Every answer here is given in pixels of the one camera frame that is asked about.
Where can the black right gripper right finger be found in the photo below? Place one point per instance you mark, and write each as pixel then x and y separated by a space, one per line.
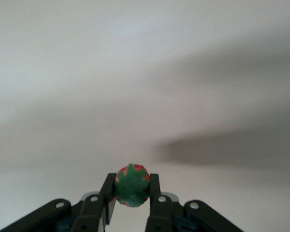
pixel 162 215

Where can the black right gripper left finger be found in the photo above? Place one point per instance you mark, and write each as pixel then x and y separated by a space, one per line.
pixel 91 212

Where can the small red toy strawberry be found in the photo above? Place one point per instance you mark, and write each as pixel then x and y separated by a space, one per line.
pixel 131 186

